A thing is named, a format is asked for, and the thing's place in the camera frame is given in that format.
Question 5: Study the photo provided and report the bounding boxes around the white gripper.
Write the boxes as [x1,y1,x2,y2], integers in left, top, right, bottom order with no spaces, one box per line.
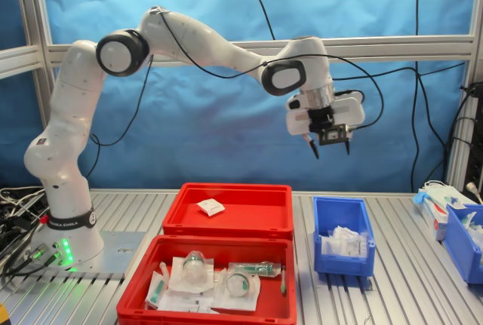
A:
[285,90,366,159]

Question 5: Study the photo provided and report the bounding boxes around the blue plastic storage bin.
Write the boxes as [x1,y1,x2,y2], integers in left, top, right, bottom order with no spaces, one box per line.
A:
[312,195,377,277]
[441,204,483,284]

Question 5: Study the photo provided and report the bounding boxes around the red plastic crate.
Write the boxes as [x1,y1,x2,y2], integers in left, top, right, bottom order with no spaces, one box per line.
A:
[162,182,294,241]
[115,234,298,325]

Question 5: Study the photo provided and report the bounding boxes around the heap of clear bandage packets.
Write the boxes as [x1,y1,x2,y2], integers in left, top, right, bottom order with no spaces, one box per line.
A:
[328,225,369,258]

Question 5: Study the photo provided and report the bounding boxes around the white carton with red print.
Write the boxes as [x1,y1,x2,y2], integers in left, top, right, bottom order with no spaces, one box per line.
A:
[417,198,450,242]

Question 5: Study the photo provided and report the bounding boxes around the printed flat bandage packet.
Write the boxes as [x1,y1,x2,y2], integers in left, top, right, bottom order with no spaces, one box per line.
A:
[196,198,226,217]

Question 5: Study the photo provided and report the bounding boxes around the green syringe packet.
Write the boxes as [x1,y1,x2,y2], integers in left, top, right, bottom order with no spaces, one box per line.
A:
[227,260,282,277]

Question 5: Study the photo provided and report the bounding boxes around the black electronics rack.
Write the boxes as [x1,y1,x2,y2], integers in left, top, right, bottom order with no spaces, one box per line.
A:
[466,82,483,205]

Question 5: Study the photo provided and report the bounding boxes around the blue fabric curtain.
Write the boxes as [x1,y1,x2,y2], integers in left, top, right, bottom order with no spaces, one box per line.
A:
[0,0,483,194]

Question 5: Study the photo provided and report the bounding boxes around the white packets heap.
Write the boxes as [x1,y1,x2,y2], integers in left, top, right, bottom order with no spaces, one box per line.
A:
[456,211,483,247]

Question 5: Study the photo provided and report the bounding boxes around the clear dome filter packet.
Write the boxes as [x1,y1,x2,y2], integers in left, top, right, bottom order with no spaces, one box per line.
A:
[171,251,216,292]
[211,270,261,313]

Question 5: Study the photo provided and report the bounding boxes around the flat white paper packet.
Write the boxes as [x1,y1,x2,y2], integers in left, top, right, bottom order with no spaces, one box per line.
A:
[156,290,218,313]

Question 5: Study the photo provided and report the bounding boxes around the green needle packet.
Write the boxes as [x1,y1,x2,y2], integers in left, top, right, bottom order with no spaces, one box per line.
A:
[145,270,169,309]

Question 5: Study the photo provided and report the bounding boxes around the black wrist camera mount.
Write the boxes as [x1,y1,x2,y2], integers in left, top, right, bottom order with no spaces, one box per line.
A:
[307,108,354,147]

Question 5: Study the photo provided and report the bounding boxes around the long aluminium frame rail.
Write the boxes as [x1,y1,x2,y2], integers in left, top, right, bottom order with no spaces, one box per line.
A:
[47,34,475,66]

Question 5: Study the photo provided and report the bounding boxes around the black hanging cable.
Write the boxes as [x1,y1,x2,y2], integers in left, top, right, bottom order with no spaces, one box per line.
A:
[410,0,422,192]
[243,0,466,80]

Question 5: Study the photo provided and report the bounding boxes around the aluminium frame post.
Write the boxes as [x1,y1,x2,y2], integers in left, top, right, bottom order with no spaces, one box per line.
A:
[446,0,483,192]
[13,0,57,126]

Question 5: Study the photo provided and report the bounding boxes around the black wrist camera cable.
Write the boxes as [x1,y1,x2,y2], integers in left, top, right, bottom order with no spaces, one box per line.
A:
[88,10,385,179]

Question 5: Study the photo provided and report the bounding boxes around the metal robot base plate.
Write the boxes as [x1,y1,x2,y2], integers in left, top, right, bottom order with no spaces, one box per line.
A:
[7,229,148,281]

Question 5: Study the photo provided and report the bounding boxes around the short aluminium frame rail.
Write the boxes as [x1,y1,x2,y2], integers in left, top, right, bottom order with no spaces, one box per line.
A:
[0,44,42,79]

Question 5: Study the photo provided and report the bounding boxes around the tangle of black cables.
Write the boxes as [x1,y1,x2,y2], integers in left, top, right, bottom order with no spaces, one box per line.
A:
[0,185,50,284]

